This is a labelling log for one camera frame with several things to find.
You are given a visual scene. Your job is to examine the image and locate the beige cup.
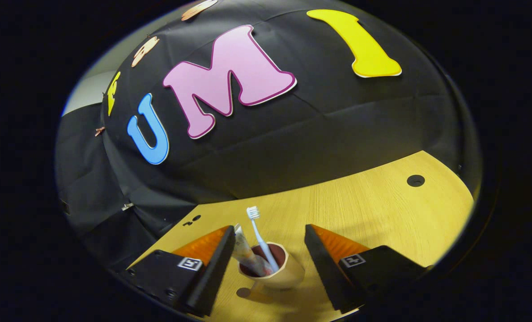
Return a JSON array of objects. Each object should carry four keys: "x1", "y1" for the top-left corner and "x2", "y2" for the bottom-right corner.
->
[{"x1": 237, "y1": 242, "x2": 306, "y2": 302}]

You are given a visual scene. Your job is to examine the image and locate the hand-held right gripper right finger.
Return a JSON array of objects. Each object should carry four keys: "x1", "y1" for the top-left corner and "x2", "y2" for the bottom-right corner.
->
[{"x1": 304, "y1": 224, "x2": 432, "y2": 313}]

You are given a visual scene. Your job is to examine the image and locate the wooden desktop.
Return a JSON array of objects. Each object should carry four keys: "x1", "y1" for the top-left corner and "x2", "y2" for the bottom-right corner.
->
[{"x1": 127, "y1": 151, "x2": 474, "y2": 322}]

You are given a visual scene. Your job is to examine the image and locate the white toothbrush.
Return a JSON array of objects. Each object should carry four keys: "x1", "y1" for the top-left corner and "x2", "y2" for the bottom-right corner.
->
[{"x1": 247, "y1": 206, "x2": 280, "y2": 272}]

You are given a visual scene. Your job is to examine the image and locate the black backdrop cloth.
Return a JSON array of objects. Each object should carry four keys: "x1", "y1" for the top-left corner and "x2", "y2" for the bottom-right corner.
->
[{"x1": 55, "y1": 0, "x2": 481, "y2": 273}]

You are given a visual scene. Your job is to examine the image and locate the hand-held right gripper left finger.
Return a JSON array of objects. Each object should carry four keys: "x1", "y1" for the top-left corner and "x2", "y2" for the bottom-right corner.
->
[{"x1": 122, "y1": 225, "x2": 236, "y2": 317}]

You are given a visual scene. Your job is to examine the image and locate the white toothpaste tube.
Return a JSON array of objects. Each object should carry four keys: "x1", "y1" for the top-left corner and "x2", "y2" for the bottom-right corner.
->
[{"x1": 231, "y1": 224, "x2": 273, "y2": 277}]

